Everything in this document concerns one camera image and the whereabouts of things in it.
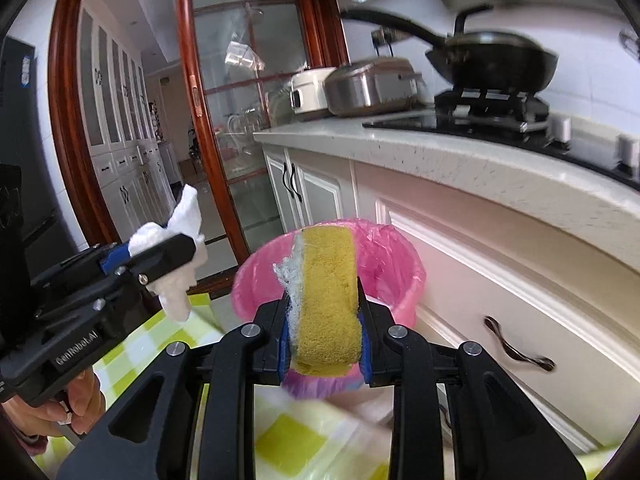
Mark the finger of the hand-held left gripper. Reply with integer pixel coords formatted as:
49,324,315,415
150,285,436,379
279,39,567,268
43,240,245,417
96,241,134,275
127,233,197,289

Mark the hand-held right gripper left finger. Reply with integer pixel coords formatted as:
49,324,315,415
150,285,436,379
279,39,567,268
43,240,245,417
57,292,292,480

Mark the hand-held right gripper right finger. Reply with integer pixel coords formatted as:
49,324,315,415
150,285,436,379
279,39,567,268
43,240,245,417
357,280,586,480

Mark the white tissue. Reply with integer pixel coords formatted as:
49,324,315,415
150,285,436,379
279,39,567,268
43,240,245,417
128,183,209,322

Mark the yellow sponge with white backing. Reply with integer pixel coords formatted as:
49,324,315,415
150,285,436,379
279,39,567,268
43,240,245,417
272,226,364,379

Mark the pink bin with pink bag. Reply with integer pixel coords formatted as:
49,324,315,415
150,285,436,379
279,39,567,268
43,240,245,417
230,217,427,402

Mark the person's left hand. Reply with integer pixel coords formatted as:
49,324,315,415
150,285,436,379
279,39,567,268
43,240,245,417
0,367,107,437

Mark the green checked tablecloth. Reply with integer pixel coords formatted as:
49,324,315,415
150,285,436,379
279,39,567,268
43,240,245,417
30,290,622,480

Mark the white hallway cupboard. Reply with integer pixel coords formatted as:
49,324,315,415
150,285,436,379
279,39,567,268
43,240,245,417
77,4,178,243

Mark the black refrigerator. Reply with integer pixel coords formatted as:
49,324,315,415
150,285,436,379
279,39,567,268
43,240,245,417
0,34,83,266

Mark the glass sliding door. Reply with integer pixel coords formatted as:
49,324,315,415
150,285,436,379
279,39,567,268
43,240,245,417
174,0,349,302

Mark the white kitchen cabinet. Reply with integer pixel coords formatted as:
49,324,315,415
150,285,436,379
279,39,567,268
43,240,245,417
252,114,640,461

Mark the white rice cooker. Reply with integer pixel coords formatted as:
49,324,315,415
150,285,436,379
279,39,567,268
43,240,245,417
289,66,339,122

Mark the steel pressure cooker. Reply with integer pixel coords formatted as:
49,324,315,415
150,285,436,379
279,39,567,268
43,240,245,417
322,57,425,119

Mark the black gas stove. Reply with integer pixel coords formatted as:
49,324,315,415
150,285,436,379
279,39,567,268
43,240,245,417
362,87,640,182

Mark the black frying pan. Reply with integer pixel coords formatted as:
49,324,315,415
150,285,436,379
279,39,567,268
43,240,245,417
339,5,559,99

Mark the black drawer handle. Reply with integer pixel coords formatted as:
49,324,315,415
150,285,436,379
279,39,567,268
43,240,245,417
483,315,557,374

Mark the red wooden door frame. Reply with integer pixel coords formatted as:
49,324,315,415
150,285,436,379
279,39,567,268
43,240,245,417
47,0,128,253

